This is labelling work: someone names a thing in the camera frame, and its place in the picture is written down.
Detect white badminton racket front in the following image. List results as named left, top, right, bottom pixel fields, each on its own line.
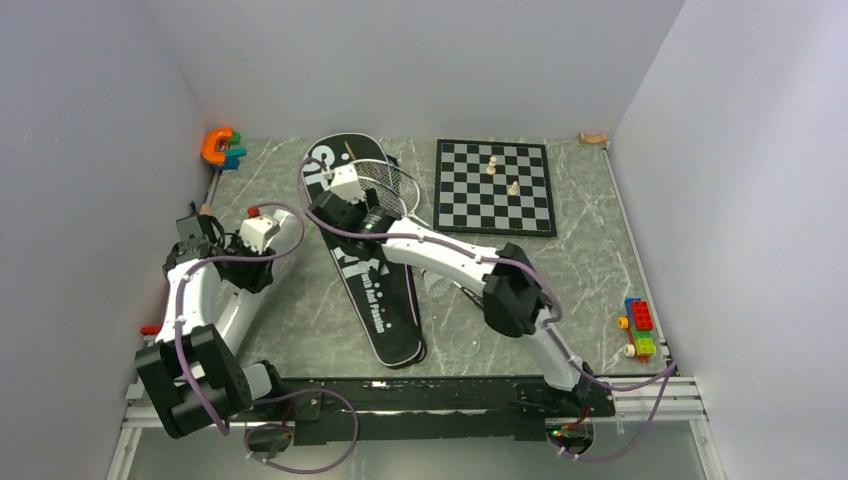
left=352, top=159, right=431, bottom=228

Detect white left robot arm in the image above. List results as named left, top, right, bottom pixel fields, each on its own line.
left=135, top=203, right=305, bottom=439

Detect clear plastic tube lid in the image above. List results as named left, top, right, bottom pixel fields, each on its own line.
left=450, top=329, right=481, bottom=358

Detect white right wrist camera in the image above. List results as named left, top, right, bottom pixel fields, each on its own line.
left=329, top=164, right=366, bottom=204

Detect white shuttlecock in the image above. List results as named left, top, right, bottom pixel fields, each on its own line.
left=422, top=270, right=452, bottom=298

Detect cream chess piece upper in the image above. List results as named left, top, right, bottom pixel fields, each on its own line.
left=486, top=156, right=497, bottom=176

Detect black white chessboard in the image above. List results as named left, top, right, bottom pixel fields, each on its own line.
left=432, top=139, right=557, bottom=238

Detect orange C-shaped toy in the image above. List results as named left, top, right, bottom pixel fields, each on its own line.
left=201, top=126, right=235, bottom=166

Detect black racket cover bag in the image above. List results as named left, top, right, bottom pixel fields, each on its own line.
left=302, top=133, right=427, bottom=369

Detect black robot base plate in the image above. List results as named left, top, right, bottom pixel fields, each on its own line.
left=257, top=376, right=616, bottom=446

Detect teal blue toy blocks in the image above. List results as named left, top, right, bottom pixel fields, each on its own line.
left=215, top=131, right=247, bottom=171

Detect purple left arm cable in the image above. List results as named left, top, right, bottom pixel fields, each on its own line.
left=173, top=201, right=360, bottom=476

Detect wooden arch block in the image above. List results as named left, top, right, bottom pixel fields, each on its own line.
left=578, top=132, right=609, bottom=146

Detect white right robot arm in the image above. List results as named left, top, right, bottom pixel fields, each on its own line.
left=306, top=191, right=591, bottom=415

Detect metal table edge rail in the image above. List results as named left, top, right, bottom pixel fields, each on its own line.
left=105, top=168, right=223, bottom=480

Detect colourful brick toy car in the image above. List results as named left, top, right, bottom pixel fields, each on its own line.
left=617, top=297, right=658, bottom=364

